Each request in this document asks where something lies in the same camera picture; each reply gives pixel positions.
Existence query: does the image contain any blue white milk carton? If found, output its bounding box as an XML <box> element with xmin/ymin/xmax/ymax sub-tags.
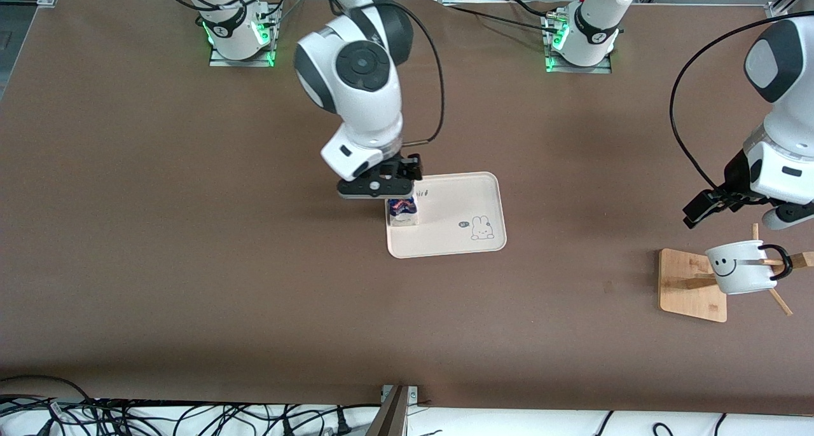
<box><xmin>387</xmin><ymin>197</ymin><xmax>420</xmax><ymax>227</ymax></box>

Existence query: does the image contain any white smiley mug black handle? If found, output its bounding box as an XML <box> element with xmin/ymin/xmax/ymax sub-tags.
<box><xmin>705</xmin><ymin>239</ymin><xmax>794</xmax><ymax>296</ymax></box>

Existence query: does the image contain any cream tray with cartoon print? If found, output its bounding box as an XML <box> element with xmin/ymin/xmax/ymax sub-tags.
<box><xmin>385</xmin><ymin>172</ymin><xmax>507</xmax><ymax>259</ymax></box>

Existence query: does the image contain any wooden mug tree stand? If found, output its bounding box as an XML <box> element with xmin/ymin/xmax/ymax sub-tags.
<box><xmin>658</xmin><ymin>223</ymin><xmax>814</xmax><ymax>324</ymax></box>

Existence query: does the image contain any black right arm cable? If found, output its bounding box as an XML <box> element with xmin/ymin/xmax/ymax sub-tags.
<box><xmin>356</xmin><ymin>0</ymin><xmax>446</xmax><ymax>146</ymax></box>

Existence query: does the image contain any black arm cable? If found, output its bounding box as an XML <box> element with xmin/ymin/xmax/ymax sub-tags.
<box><xmin>356</xmin><ymin>0</ymin><xmax>446</xmax><ymax>146</ymax></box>
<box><xmin>669</xmin><ymin>13</ymin><xmax>814</xmax><ymax>198</ymax></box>

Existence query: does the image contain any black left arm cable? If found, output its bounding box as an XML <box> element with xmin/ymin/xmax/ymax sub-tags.
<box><xmin>669</xmin><ymin>13</ymin><xmax>814</xmax><ymax>198</ymax></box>

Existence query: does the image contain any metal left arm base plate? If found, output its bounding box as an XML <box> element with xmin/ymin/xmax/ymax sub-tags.
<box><xmin>544</xmin><ymin>55</ymin><xmax>614</xmax><ymax>76</ymax></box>

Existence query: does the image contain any black table cable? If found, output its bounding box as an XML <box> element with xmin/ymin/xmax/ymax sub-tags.
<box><xmin>442</xmin><ymin>3</ymin><xmax>563</xmax><ymax>36</ymax></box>
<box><xmin>506</xmin><ymin>0</ymin><xmax>554</xmax><ymax>17</ymax></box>

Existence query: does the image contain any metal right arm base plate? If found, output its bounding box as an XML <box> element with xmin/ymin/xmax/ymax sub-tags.
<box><xmin>209</xmin><ymin>47</ymin><xmax>275</xmax><ymax>68</ymax></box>

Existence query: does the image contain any aluminium profile post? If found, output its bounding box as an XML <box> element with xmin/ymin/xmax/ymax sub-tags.
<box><xmin>366</xmin><ymin>385</ymin><xmax>411</xmax><ymax>436</ymax></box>

